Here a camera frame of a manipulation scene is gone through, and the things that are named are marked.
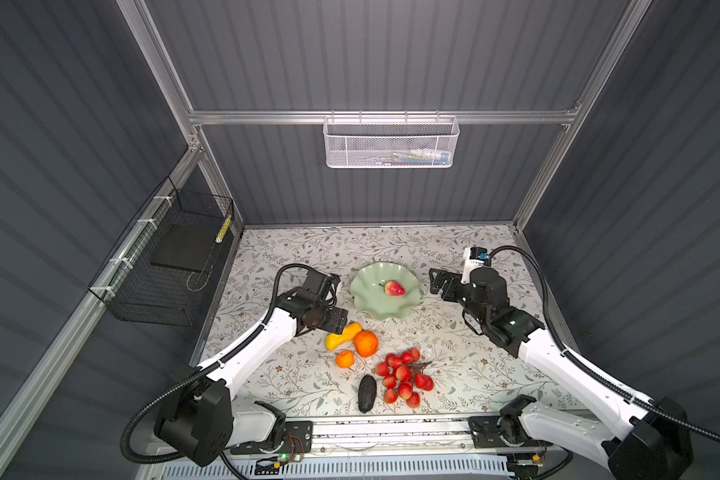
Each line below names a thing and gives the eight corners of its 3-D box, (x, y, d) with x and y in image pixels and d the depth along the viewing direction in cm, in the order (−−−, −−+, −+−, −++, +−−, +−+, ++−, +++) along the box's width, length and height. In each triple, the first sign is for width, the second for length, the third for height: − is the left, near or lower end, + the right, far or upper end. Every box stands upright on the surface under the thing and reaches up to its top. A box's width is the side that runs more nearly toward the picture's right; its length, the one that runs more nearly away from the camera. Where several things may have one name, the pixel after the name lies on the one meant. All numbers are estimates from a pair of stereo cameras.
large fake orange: (354, 357, 89) (354, 350, 84) (355, 338, 92) (354, 330, 88) (378, 357, 89) (378, 350, 84) (377, 338, 92) (378, 330, 88)
